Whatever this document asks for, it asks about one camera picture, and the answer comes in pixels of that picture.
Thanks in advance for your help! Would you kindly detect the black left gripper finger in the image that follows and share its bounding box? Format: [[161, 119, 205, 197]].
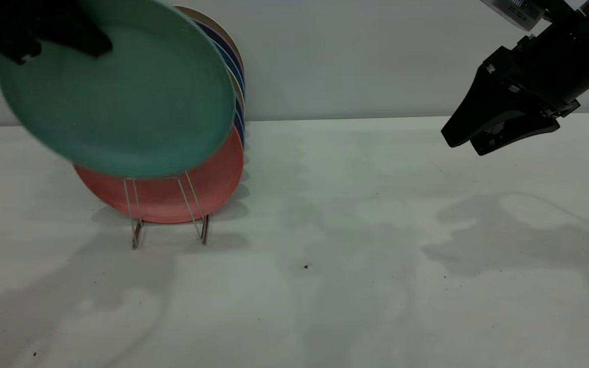
[[43, 17, 114, 58]]

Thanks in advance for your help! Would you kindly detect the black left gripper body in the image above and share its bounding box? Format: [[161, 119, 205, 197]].
[[0, 0, 88, 64]]

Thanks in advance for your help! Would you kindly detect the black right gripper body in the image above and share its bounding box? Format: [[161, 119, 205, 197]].
[[472, 46, 581, 119]]

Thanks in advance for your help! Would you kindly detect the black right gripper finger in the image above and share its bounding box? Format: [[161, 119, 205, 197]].
[[441, 83, 531, 149], [470, 116, 561, 156]]

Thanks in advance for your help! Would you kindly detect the green round plate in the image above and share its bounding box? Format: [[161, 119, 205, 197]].
[[0, 0, 237, 178]]

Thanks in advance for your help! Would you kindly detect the beige round plate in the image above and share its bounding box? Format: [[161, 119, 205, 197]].
[[174, 5, 244, 72]]

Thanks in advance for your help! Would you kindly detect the navy round plate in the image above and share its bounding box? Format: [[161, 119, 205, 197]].
[[192, 19, 246, 82]]

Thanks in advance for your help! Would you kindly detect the blue round plate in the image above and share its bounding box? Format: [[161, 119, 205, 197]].
[[233, 98, 246, 150], [213, 41, 246, 100]]

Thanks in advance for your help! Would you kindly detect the cream round plate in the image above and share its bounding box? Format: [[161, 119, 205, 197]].
[[227, 69, 246, 117]]

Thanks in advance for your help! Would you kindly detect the pink round plate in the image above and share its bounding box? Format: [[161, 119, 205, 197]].
[[74, 125, 245, 224]]

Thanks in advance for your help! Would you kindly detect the silver wire plate rack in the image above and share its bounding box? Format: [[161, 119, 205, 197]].
[[122, 171, 211, 250]]

